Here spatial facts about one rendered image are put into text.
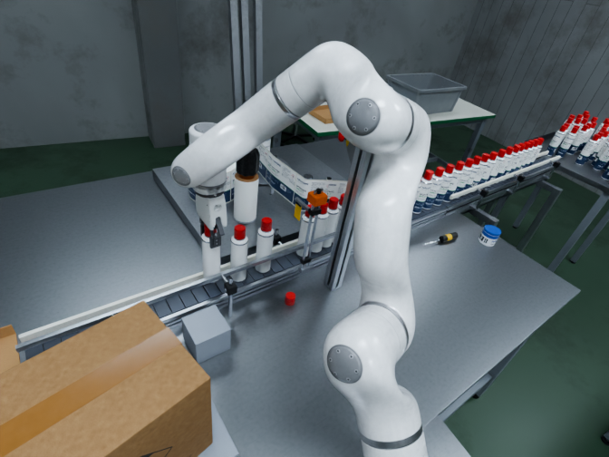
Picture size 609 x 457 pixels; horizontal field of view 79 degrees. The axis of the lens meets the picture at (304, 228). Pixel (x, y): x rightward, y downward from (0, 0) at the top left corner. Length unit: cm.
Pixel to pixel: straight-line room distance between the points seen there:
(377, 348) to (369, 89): 40
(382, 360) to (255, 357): 53
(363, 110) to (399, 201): 17
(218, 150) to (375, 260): 38
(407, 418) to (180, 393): 40
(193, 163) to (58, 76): 325
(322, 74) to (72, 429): 70
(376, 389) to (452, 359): 63
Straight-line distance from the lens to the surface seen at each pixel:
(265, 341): 113
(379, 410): 72
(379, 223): 62
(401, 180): 66
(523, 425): 238
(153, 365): 76
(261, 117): 77
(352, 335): 63
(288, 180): 149
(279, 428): 101
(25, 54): 397
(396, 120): 57
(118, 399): 74
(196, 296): 117
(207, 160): 79
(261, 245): 116
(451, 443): 112
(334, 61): 69
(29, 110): 411
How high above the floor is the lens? 175
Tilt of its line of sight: 37 degrees down
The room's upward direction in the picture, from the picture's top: 10 degrees clockwise
